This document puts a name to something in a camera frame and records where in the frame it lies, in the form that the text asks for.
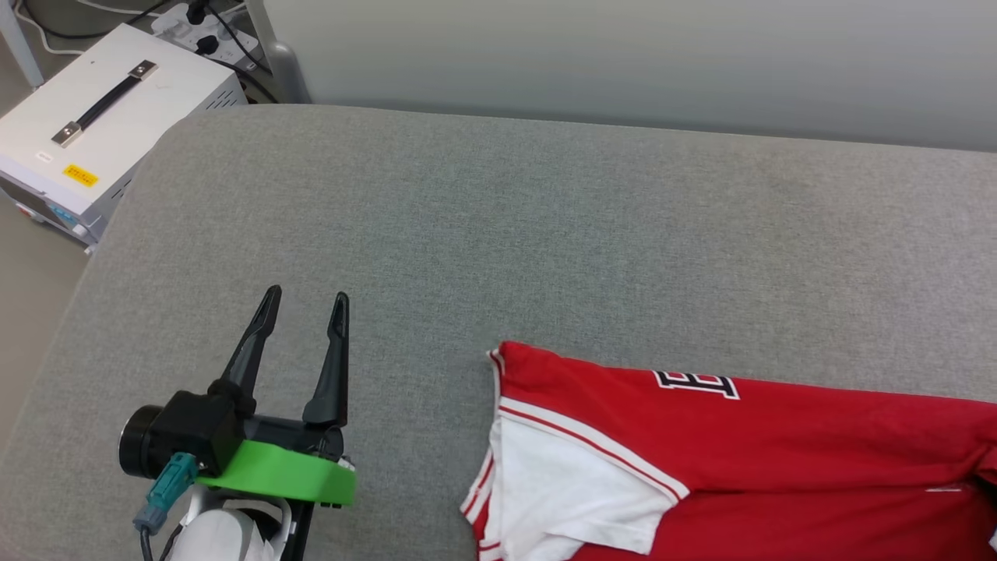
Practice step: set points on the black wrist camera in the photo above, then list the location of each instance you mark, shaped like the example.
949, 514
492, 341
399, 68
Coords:
191, 428

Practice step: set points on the white power strip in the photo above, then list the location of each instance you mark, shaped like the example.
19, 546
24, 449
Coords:
234, 43

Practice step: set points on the black plug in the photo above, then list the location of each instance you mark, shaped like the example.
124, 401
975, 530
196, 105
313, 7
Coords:
196, 11
207, 45

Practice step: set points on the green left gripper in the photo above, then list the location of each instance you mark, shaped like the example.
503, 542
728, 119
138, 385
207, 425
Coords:
288, 471

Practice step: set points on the red and white jersey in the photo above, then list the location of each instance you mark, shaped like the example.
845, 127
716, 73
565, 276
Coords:
779, 452

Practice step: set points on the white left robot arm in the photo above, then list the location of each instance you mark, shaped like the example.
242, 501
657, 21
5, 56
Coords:
218, 538

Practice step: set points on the white power supply box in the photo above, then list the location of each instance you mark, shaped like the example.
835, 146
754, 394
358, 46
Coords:
148, 125

